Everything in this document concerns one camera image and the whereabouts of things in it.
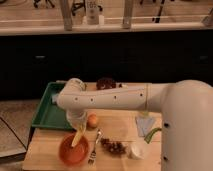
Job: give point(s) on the dark red bowl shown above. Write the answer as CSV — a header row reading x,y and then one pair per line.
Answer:
x,y
105,83

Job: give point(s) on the red orange bowl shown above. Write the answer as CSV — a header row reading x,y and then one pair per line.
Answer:
x,y
72,156

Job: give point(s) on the grey blue sponge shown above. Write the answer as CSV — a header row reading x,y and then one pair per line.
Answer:
x,y
54,98

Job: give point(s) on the yellow banana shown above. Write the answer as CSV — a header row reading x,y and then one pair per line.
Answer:
x,y
77,138

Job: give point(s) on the orange peach fruit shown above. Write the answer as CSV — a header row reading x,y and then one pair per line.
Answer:
x,y
92,121

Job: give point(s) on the green plastic tray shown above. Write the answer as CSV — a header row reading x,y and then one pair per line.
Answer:
x,y
48,115

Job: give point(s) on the white cup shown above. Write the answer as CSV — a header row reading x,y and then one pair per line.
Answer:
x,y
138,150

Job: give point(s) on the silver fork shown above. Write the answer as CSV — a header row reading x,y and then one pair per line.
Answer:
x,y
92,156

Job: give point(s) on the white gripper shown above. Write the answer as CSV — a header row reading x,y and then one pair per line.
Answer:
x,y
76,120

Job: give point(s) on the black white handled utensil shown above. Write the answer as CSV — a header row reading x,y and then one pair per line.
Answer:
x,y
122,86

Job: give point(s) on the green chili pepper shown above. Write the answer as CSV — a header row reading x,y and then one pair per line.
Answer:
x,y
149,136

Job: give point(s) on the bunch of dark grapes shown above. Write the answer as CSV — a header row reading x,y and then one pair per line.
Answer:
x,y
115,148

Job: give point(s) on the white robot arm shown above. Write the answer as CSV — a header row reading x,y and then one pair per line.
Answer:
x,y
186,109

